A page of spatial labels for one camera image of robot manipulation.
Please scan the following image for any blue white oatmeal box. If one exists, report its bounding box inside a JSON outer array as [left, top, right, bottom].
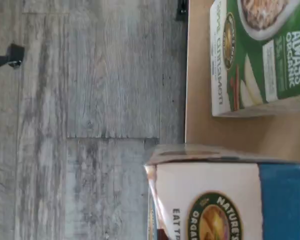
[[142, 143, 300, 240]]

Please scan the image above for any green oatmeal box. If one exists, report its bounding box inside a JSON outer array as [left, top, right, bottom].
[[209, 0, 300, 118]]

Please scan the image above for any black stand foot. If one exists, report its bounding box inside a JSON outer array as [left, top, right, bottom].
[[0, 43, 25, 70]]

